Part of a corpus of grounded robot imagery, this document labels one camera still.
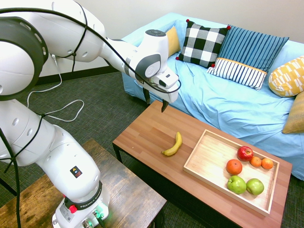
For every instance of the dark rustic wooden table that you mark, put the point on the dark rustic wooden table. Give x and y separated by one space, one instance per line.
133 190

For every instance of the red apple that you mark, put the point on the red apple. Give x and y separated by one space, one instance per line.
245 153

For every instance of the black stand leg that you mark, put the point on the black stand leg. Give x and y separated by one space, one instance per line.
8 187

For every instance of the green apple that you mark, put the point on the green apple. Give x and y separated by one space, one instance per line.
255 186
236 184

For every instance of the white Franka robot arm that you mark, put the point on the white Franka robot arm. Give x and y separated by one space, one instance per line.
59 154

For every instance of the yellow banana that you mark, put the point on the yellow banana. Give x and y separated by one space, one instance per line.
177 142

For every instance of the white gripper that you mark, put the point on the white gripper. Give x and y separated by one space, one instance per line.
171 95

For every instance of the plain yellow pillow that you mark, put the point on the plain yellow pillow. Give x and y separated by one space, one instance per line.
173 40

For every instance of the light blue sofa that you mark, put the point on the light blue sofa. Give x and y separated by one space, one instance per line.
225 102

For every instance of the light wooden tray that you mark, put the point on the light wooden tray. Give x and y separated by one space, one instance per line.
209 156

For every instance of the large orange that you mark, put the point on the large orange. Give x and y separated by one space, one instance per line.
234 167

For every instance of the black white checkered pillow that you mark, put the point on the black white checkered pillow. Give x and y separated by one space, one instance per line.
202 45

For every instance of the mustard woven pillow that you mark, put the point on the mustard woven pillow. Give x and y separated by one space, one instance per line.
297 114

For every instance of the reddish wooden coffee table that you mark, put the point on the reddish wooden coffee table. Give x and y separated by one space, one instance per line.
147 133

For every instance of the yellow white patterned pillow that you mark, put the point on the yellow white patterned pillow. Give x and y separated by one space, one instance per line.
287 78

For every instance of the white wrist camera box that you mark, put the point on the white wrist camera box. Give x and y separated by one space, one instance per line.
169 79

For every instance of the blue striped pillow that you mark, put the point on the blue striped pillow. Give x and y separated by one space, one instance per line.
256 47

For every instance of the white navy striped pillow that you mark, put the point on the white navy striped pillow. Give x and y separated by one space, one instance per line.
237 72

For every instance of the small orange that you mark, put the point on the small orange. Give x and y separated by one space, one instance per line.
267 163
255 162

